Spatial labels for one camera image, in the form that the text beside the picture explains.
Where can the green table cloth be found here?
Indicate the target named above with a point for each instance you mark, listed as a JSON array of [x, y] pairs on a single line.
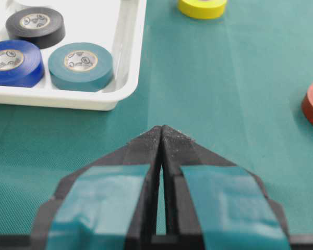
[[234, 85]]

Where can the yellow tape roll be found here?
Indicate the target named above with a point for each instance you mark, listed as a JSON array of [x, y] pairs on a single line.
[[197, 9]]

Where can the white plastic tray case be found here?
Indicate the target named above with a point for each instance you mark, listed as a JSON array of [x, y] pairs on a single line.
[[115, 25]]

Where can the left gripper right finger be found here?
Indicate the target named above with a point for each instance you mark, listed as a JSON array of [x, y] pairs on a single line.
[[212, 203]]

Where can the blue tape roll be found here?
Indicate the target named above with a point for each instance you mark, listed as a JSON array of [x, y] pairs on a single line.
[[21, 64]]

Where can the green tape roll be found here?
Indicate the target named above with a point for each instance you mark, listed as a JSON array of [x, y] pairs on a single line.
[[82, 66]]

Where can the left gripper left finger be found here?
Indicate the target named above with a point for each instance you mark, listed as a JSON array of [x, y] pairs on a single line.
[[108, 204]]

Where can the black tape roll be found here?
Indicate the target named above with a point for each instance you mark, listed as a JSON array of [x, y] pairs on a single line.
[[44, 27]]

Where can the white tape roll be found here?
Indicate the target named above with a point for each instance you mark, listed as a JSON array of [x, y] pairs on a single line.
[[33, 3]]

